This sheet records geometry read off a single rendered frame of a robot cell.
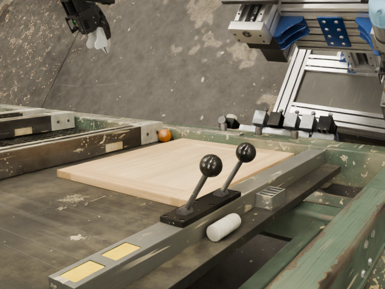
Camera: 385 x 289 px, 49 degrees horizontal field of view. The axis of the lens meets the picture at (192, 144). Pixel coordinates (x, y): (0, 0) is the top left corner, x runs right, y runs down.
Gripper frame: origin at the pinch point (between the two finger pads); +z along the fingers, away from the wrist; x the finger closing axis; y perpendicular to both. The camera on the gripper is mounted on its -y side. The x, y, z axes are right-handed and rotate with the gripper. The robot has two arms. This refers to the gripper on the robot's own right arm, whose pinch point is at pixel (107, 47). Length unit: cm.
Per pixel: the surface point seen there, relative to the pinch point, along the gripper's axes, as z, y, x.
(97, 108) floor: 107, -78, -149
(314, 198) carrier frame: 104, -47, 38
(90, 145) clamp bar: 22.1, 21.2, 0.0
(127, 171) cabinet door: 18.7, 28.5, 24.8
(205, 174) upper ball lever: -5, 41, 66
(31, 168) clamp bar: 13.6, 40.8, 1.2
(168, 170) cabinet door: 22.2, 21.7, 32.5
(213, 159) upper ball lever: -7, 39, 66
